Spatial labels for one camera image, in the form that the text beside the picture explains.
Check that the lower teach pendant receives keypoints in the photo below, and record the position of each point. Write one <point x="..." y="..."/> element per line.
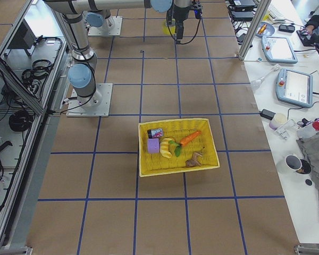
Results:
<point x="294" y="87"/>

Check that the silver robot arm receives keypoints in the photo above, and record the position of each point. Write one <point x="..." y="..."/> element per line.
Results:
<point x="74" y="15"/>
<point x="101" y="20"/>

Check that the blue plate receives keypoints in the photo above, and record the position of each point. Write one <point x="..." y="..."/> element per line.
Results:
<point x="270" y="30"/>

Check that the small dark bottle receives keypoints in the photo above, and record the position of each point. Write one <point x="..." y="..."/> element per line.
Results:
<point x="155" y="133"/>

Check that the yellow tape roll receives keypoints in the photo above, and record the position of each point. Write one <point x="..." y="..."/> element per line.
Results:
<point x="168" y="29"/>

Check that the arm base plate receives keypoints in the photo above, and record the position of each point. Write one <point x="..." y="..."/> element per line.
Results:
<point x="116" y="31"/>
<point x="99" y="104"/>

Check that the teach pendant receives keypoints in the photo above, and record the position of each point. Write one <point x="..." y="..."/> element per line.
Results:
<point x="278" y="50"/>
<point x="294" y="87"/>

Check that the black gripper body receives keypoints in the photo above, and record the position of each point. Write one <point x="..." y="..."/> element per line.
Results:
<point x="181" y="13"/>

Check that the aluminium frame post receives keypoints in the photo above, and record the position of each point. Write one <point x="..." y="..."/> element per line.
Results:
<point x="260" y="13"/>

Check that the brass cylinder tool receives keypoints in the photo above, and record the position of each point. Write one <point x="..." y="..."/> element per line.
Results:
<point x="262" y="29"/>

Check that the white mug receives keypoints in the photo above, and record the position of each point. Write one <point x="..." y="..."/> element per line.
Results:
<point x="292" y="162"/>

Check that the white paper cup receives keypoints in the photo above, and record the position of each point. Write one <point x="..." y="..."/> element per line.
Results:
<point x="277" y="121"/>

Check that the upper teach pendant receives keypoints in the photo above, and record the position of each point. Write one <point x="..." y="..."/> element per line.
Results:
<point x="278" y="50"/>

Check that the purple foam block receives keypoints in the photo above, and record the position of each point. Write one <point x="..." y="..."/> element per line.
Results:
<point x="153" y="145"/>

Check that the toy bread croissant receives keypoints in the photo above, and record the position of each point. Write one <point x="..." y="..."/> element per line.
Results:
<point x="164" y="147"/>

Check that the brown toy animal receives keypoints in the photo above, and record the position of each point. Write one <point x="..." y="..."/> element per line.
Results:
<point x="193" y="161"/>

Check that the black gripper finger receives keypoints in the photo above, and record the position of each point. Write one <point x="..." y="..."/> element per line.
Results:
<point x="179" y="30"/>

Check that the toy carrot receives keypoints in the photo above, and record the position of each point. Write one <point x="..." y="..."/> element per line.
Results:
<point x="186" y="140"/>

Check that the black power adapter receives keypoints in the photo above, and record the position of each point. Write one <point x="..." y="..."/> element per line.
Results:
<point x="267" y="114"/>

